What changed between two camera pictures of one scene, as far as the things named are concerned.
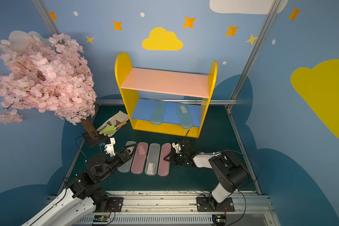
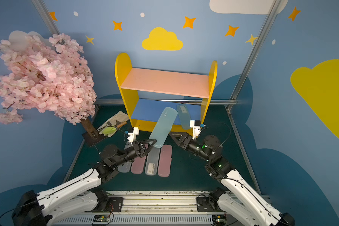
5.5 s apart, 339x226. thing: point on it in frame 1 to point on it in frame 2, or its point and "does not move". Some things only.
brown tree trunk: x=89 y=127 does not move
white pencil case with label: x=152 y=164 does not move
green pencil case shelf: x=157 y=117 to x=164 y=126
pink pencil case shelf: x=164 y=165 does not move
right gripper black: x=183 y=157 to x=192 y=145
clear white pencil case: x=125 y=167 does not move
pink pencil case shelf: x=140 y=158 does not move
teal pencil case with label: x=186 y=120 does not move
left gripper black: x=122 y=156 to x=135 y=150
